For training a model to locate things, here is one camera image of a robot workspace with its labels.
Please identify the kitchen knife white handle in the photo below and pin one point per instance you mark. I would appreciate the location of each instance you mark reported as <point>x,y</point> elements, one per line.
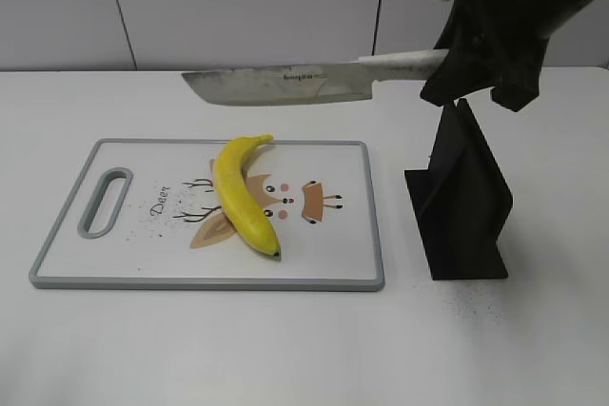
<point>311,84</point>

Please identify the white grey-rimmed cutting board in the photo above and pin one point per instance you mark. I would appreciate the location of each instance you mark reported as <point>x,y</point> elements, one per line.
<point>143,214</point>

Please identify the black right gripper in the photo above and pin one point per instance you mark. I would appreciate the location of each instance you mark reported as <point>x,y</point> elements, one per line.
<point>482,33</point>

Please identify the yellow plastic banana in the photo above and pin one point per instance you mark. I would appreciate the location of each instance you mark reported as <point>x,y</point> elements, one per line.
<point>237,202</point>

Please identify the black knife stand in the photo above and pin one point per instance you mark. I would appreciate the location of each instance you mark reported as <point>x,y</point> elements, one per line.
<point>461,201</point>

